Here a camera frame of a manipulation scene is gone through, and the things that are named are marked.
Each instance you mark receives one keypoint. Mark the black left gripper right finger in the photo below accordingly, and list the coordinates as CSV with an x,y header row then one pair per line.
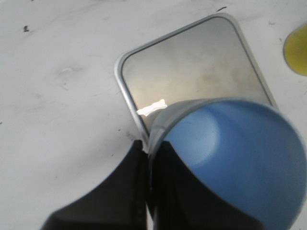
x,y
180,201

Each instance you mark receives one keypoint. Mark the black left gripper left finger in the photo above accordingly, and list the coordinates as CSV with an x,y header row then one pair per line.
x,y
118,203

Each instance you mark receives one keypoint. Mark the light blue plastic cup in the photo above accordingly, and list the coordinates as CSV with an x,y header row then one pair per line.
x,y
246,152

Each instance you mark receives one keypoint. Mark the yellow squeeze bottle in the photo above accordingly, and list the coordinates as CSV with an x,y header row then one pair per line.
x,y
295,50

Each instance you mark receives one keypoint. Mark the silver digital kitchen scale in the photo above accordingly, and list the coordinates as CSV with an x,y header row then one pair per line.
x,y
209,58

